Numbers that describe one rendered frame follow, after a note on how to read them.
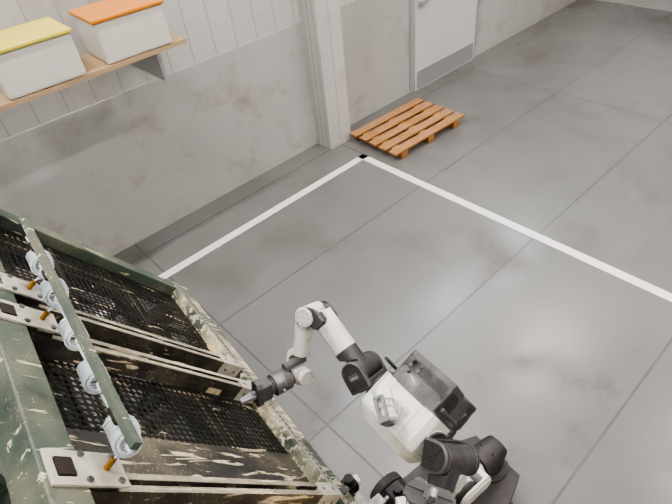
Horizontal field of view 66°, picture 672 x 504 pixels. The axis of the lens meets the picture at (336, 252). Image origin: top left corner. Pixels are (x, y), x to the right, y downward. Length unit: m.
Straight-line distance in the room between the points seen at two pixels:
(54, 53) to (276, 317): 2.22
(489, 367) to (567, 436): 0.60
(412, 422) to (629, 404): 2.10
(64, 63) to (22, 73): 0.24
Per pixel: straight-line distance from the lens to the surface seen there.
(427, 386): 1.81
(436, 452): 1.74
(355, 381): 1.91
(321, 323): 1.92
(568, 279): 4.28
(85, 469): 1.33
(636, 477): 3.44
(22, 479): 1.33
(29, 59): 3.66
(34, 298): 1.89
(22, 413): 1.40
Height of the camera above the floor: 2.90
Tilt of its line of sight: 41 degrees down
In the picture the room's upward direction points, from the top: 7 degrees counter-clockwise
